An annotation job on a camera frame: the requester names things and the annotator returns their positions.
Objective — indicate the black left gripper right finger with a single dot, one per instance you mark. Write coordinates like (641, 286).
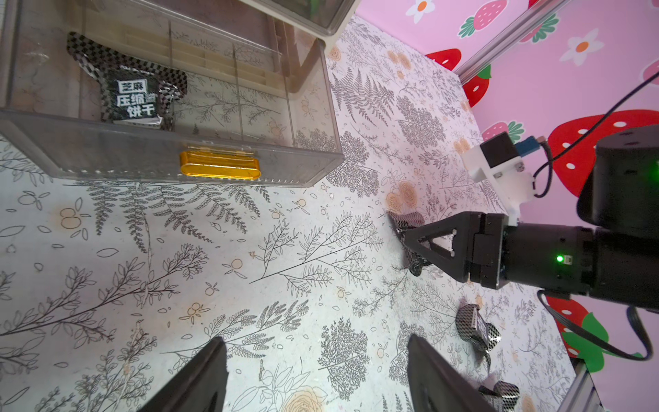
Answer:
(435, 385)

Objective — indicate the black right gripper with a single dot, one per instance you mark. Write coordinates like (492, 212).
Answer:
(466, 245)

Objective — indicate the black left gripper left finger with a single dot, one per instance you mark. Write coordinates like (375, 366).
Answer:
(201, 385)

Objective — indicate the clear smoky bottom drawer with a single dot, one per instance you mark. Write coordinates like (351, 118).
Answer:
(204, 92)

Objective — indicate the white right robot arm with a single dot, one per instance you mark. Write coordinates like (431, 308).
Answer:
(612, 255)

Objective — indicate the cream drawer organizer cabinet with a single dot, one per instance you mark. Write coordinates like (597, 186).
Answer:
(329, 40)

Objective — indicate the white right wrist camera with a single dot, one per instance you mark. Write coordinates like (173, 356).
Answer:
(499, 162)

